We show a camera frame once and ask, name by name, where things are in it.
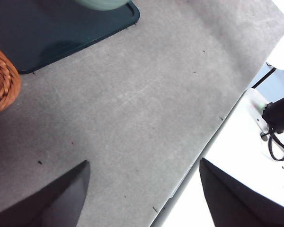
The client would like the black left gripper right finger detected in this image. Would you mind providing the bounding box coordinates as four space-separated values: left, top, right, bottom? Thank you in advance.
199 157 284 227

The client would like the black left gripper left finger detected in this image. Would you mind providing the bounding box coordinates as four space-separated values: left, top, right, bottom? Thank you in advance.
0 160 91 227

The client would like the teal ceramic bowl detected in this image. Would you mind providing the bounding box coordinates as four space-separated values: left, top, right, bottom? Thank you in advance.
74 0 131 11

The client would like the brown wicker basket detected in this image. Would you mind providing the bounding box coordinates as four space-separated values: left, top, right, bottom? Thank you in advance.
0 40 22 118

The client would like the dark rectangular tray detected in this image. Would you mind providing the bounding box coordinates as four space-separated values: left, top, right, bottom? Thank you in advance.
0 0 141 75

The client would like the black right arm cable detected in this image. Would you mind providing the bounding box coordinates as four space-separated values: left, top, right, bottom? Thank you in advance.
260 127 284 162

